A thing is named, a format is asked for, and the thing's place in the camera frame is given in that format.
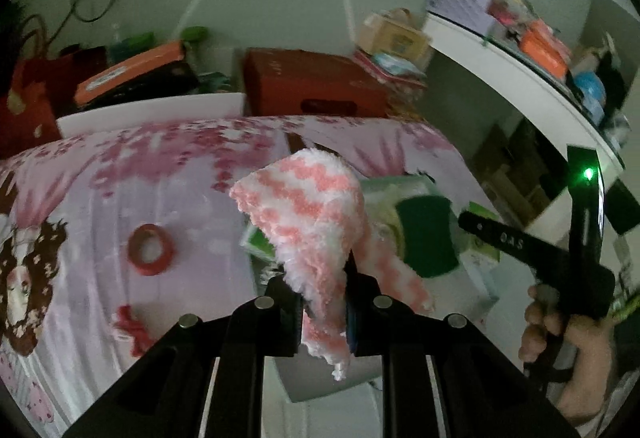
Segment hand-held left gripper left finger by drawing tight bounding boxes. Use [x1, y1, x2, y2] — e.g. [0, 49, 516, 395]
[60, 275, 303, 438]

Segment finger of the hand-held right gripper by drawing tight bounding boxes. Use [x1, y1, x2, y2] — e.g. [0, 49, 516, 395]
[457, 210, 576, 271]

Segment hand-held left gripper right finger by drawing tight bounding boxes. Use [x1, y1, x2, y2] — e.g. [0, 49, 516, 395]
[345, 250, 581, 438]

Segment white tray with teal rim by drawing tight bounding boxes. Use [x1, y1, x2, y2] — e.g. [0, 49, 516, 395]
[250, 173, 501, 404]

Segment dark green sponge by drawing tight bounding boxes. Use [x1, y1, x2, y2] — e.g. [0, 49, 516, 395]
[395, 195, 461, 279]

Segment pink and white fluffy cloth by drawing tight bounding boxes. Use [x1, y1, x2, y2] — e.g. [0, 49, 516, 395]
[229, 147, 436, 381]

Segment pale green cloth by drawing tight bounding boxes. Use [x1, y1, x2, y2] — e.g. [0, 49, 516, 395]
[360, 175, 436, 219]

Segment person's right hand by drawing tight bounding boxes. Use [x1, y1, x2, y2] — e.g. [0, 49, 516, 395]
[517, 285, 618, 369]

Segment cardboard boxes under desk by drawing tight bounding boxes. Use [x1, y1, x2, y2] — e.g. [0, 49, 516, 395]
[475, 123, 566, 223]

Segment white and green container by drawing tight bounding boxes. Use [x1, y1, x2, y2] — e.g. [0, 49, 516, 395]
[240, 223, 281, 263]

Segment pink floral printed blanket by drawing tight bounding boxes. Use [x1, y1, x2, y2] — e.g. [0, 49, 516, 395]
[0, 115, 496, 434]

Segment red tape roll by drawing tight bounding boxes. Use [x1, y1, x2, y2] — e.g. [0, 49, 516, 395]
[127, 224, 176, 276]

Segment red knotted cloth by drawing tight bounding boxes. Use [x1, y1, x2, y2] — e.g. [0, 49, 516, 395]
[112, 305, 158, 359]

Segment blue container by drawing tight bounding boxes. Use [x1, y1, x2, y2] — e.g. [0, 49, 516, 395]
[572, 70, 608, 113]

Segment white desk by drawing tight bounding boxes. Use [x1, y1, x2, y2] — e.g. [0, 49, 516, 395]
[425, 12, 626, 169]

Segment red zigzag patterned tin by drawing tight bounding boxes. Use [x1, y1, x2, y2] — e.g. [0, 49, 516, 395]
[355, 50, 428, 93]

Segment blue wet wipes packet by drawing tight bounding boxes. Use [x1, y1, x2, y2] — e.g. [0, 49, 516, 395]
[375, 52, 416, 73]

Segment pink packet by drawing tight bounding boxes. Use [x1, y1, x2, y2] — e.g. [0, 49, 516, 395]
[490, 0, 526, 26]

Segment small cardboard box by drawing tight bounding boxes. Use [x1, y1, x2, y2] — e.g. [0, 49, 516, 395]
[362, 10, 433, 68]

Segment red cardboard box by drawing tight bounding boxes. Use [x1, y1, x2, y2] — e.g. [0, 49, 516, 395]
[243, 48, 391, 119]

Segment white bed board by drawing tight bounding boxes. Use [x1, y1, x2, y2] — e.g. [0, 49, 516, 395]
[56, 92, 246, 139]

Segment black box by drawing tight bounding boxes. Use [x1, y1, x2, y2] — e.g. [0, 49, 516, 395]
[85, 62, 201, 108]

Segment flat orange box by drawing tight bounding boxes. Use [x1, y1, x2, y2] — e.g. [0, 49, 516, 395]
[75, 42, 188, 106]

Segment green bottle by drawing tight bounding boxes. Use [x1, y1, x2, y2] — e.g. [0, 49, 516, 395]
[107, 32, 156, 61]

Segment red bag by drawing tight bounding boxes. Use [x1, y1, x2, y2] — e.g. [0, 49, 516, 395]
[0, 55, 63, 159]

